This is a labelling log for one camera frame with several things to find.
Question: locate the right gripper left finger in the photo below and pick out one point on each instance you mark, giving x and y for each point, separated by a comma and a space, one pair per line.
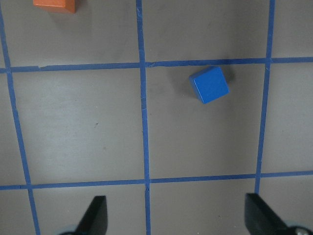
95, 219

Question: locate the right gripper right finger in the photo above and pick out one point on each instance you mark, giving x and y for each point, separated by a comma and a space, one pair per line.
260, 219

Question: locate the orange wooden block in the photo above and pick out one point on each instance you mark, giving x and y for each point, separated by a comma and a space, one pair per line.
57, 6

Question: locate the blue wooden block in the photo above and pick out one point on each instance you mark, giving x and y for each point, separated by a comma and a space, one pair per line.
209, 84

